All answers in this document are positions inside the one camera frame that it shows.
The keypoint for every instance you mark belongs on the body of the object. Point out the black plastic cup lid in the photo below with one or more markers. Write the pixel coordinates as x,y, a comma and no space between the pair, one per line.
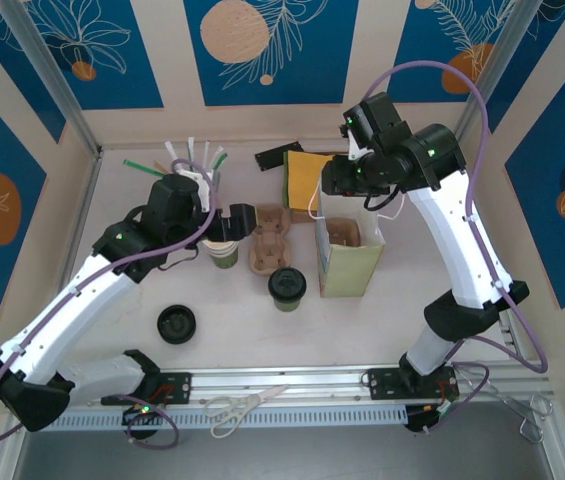
287,284

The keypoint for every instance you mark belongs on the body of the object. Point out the white paper takeout bag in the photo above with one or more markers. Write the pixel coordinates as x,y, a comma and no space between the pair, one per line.
347,275

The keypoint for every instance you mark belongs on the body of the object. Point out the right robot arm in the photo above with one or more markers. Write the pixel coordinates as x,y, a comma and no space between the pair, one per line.
462,240

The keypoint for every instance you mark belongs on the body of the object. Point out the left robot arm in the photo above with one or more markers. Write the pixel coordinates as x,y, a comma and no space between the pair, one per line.
77,310

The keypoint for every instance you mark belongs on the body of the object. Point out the stack of paper cups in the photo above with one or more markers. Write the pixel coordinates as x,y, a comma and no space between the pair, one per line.
224,257

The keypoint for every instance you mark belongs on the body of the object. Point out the yellow napkin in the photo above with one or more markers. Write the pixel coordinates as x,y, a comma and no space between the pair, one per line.
302,175

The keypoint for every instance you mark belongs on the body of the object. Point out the wooden stir stick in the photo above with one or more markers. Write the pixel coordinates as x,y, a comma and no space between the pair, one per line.
159,166

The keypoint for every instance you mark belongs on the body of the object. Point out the green wrapped straw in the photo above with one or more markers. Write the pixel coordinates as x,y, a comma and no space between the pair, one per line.
142,167

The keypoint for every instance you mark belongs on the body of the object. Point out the green napkin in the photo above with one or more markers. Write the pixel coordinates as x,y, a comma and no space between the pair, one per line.
285,180

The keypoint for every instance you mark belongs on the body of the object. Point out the white wrapped straw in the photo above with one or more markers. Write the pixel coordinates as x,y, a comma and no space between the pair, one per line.
207,152
191,150
171,152
220,159

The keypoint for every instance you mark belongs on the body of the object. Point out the black metal plate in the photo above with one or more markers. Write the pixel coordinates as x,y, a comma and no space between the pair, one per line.
269,159

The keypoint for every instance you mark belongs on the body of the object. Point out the stack of black lids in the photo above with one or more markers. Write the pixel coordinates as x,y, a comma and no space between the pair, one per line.
177,325

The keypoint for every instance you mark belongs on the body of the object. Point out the small controller board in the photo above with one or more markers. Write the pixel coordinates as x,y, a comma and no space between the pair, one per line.
432,417
144,411

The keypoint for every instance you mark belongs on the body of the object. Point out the metal scissor tongs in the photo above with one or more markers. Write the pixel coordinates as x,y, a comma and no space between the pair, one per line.
512,400

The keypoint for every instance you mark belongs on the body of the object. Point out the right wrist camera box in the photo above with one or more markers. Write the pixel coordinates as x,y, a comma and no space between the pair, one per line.
357,150

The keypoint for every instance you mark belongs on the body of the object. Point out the aluminium side rail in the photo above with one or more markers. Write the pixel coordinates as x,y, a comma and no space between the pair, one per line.
93,172
509,340

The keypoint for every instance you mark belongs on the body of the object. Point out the aluminium frame post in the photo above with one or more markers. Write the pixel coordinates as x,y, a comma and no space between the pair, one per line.
492,65
47,65

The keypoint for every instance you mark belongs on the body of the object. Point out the aluminium front rail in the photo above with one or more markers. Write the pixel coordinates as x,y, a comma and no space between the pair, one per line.
287,377

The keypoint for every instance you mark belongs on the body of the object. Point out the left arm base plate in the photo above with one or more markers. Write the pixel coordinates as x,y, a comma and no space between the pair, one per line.
179,387

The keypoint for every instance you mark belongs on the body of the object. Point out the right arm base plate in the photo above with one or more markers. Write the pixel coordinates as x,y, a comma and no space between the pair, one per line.
384,384

